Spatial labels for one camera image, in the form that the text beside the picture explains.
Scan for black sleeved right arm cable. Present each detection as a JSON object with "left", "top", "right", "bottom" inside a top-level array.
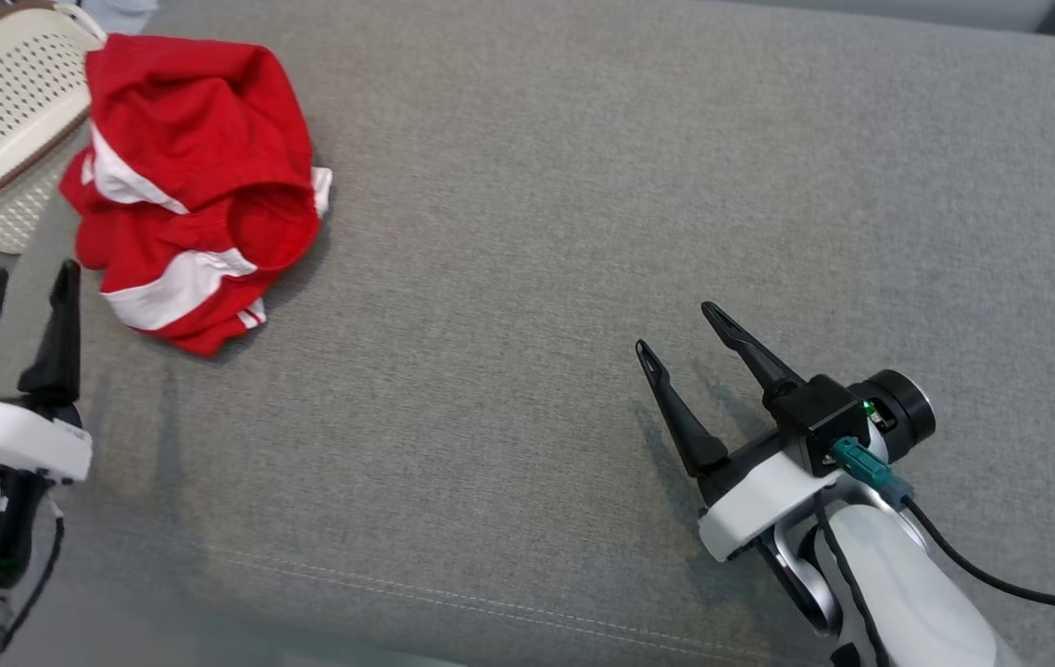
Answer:
[{"left": 812, "top": 491, "right": 894, "bottom": 667}]

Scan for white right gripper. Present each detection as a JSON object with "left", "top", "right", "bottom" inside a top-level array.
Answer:
[{"left": 635, "top": 301, "right": 891, "bottom": 564}]

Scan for teal right cable connector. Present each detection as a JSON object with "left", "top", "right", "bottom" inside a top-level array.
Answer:
[{"left": 831, "top": 437, "right": 915, "bottom": 507}]

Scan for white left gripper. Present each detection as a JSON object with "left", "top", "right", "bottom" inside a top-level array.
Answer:
[{"left": 0, "top": 258, "right": 94, "bottom": 485}]

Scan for black right camera cable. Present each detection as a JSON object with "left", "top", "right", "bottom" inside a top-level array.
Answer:
[{"left": 902, "top": 496, "right": 1055, "bottom": 615}]

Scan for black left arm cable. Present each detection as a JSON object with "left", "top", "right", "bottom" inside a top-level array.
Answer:
[{"left": 0, "top": 500, "right": 67, "bottom": 654}]

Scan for red Bulls 23 shorts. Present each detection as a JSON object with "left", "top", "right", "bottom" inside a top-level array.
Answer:
[{"left": 82, "top": 34, "right": 333, "bottom": 274}]

